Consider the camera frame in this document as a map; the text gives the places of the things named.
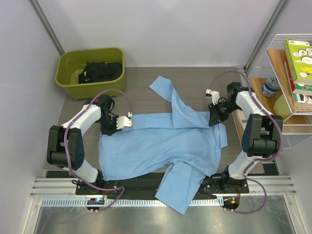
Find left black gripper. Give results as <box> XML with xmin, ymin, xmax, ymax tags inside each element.
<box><xmin>97</xmin><ymin>115</ymin><xmax>122</xmax><ymax>136</ymax></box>

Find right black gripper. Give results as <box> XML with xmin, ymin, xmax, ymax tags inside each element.
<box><xmin>209</xmin><ymin>100</ymin><xmax>240</xmax><ymax>127</ymax></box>

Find light blue long sleeve shirt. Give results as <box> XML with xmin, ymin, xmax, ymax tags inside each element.
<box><xmin>99</xmin><ymin>77</ymin><xmax>228</xmax><ymax>214</ymax></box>

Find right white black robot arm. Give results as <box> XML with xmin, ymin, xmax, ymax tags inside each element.
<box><xmin>204</xmin><ymin>82</ymin><xmax>283</xmax><ymax>194</ymax></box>

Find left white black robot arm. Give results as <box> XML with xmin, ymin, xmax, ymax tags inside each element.
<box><xmin>47</xmin><ymin>94</ymin><xmax>119</xmax><ymax>195</ymax></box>

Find teal book stack bottom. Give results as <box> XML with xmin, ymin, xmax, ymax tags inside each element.
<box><xmin>292</xmin><ymin>83</ymin><xmax>312</xmax><ymax>105</ymax></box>

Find black clothes in bin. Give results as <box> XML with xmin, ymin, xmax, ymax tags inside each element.
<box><xmin>78</xmin><ymin>62</ymin><xmax>122</xmax><ymax>84</ymax></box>

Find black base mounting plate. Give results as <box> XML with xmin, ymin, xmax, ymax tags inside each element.
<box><xmin>46</xmin><ymin>171</ymin><xmax>249</xmax><ymax>200</ymax></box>

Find blue white ceramic cup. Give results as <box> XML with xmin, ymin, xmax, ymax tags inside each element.
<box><xmin>260</xmin><ymin>77</ymin><xmax>280</xmax><ymax>97</ymax></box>

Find pale yellow green object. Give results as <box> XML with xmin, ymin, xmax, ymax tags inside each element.
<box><xmin>273</xmin><ymin>95</ymin><xmax>291</xmax><ymax>119</ymax></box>

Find olive green plastic bin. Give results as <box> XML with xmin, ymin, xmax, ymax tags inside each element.
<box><xmin>55</xmin><ymin>47</ymin><xmax>126</xmax><ymax>100</ymax></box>

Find red book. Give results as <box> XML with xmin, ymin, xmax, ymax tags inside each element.
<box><xmin>284</xmin><ymin>52</ymin><xmax>296</xmax><ymax>94</ymax></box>

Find green book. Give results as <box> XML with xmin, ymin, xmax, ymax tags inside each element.
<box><xmin>284</xmin><ymin>39</ymin><xmax>312</xmax><ymax>85</ymax></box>

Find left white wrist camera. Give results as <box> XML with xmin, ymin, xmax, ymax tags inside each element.
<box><xmin>116</xmin><ymin>112</ymin><xmax>133</xmax><ymax>130</ymax></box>

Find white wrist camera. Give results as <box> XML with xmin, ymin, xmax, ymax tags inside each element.
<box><xmin>116</xmin><ymin>112</ymin><xmax>133</xmax><ymax>130</ymax></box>
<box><xmin>205</xmin><ymin>89</ymin><xmax>220</xmax><ymax>105</ymax></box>

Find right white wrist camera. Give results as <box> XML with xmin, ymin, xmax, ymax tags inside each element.
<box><xmin>205</xmin><ymin>89</ymin><xmax>220</xmax><ymax>105</ymax></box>

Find white wire shelf rack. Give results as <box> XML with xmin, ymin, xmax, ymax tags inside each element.
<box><xmin>245</xmin><ymin>34</ymin><xmax>312</xmax><ymax>150</ymax></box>

